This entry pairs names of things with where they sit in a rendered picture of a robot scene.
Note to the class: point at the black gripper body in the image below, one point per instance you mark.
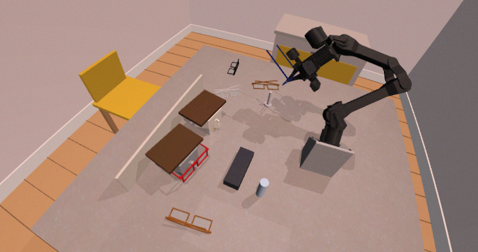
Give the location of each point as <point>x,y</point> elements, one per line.
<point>294,55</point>

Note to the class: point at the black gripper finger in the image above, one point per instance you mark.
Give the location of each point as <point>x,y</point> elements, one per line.
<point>293,72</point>
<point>297,77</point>

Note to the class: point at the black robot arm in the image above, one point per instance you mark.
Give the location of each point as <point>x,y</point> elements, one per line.
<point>346,45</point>

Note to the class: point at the dark grey cylinder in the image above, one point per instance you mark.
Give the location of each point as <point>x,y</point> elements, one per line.
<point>263,184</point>

